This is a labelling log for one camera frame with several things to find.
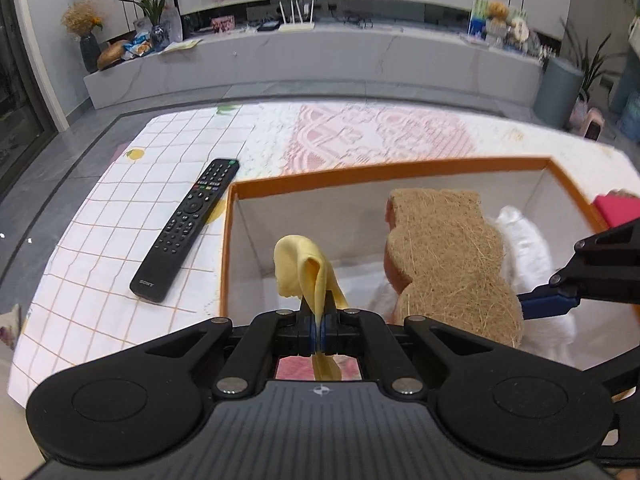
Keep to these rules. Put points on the white router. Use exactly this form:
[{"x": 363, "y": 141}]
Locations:
[{"x": 296, "y": 20}]

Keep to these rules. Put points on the blue water jug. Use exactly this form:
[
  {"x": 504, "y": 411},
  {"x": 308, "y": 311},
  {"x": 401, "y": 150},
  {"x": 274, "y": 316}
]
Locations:
[{"x": 631, "y": 115}]

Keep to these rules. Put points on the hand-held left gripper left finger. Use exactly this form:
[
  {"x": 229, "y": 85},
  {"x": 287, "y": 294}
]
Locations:
[{"x": 306, "y": 332}]

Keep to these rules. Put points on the floral printed cloth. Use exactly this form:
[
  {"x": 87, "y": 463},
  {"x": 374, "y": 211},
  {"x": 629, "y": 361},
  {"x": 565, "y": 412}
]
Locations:
[{"x": 10, "y": 325}]

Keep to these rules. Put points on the dried flowers in dark vase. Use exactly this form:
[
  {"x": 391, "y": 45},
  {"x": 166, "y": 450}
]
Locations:
[{"x": 86, "y": 30}]

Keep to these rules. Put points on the brown loofah sponge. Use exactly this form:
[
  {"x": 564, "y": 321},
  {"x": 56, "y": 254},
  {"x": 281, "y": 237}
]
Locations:
[{"x": 450, "y": 260}]

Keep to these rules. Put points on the green plant in glass vase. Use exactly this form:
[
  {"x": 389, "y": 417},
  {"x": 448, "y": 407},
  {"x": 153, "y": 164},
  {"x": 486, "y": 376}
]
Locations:
[{"x": 155, "y": 7}]

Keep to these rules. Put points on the dark glass door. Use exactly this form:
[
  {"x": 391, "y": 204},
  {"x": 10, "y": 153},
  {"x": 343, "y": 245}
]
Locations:
[{"x": 20, "y": 95}]

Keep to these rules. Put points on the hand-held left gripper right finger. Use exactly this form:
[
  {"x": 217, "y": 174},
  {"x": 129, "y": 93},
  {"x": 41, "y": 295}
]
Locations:
[{"x": 327, "y": 332}]

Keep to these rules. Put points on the snack packets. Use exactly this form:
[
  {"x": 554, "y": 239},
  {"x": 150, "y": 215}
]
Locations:
[{"x": 137, "y": 47}]

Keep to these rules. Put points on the grey marble television cabinet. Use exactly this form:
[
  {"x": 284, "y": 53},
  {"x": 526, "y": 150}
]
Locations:
[{"x": 325, "y": 62}]

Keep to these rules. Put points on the potted snake plant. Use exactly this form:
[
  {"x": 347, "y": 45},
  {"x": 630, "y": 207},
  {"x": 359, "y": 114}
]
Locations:
[{"x": 592, "y": 65}]

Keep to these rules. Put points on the pink space heater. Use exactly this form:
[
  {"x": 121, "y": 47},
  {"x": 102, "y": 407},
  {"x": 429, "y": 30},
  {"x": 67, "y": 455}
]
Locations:
[{"x": 587, "y": 120}]

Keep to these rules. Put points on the white round fan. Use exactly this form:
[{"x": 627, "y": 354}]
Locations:
[{"x": 520, "y": 30}]

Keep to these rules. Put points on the black remote control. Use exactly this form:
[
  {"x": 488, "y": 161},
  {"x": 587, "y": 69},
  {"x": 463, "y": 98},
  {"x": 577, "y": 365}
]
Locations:
[{"x": 187, "y": 230}]

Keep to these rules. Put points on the clear plastic bag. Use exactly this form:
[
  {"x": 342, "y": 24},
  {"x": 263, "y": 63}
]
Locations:
[{"x": 171, "y": 22}]

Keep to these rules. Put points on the orange cardboard box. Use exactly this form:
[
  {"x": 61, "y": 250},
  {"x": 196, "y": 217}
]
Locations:
[{"x": 227, "y": 240}]

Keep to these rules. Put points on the blue tissue pack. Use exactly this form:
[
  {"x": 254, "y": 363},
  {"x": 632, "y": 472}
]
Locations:
[{"x": 477, "y": 26}]

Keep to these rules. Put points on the green printed gift box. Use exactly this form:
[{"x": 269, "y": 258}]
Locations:
[{"x": 481, "y": 5}]

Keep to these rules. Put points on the yellow paper sheet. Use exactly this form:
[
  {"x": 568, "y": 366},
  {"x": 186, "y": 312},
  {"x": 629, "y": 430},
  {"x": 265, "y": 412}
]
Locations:
[{"x": 180, "y": 45}]

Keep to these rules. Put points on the grey round trash bin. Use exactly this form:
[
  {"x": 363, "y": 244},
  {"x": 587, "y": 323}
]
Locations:
[{"x": 557, "y": 90}]

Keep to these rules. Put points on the clear box with red lid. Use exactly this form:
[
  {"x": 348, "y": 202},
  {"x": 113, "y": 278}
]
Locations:
[{"x": 620, "y": 208}]

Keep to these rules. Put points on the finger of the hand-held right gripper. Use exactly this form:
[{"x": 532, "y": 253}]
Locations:
[
  {"x": 547, "y": 305},
  {"x": 625, "y": 365}
]

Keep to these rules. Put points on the white grid tablecloth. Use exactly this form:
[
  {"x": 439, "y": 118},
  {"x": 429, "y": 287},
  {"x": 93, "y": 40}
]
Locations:
[{"x": 115, "y": 210}]

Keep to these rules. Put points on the golden brown gourd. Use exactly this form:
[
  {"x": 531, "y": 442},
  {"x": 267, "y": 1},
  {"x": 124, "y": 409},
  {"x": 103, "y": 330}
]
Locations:
[{"x": 112, "y": 53}]

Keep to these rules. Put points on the pink photo card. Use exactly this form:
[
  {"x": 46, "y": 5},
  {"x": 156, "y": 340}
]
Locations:
[{"x": 223, "y": 24}]

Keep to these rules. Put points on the brown teddy bear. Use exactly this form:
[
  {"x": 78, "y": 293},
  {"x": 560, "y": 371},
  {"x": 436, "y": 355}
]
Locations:
[{"x": 498, "y": 10}]

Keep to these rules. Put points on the yellow cloth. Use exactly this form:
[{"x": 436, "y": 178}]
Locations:
[{"x": 302, "y": 265}]

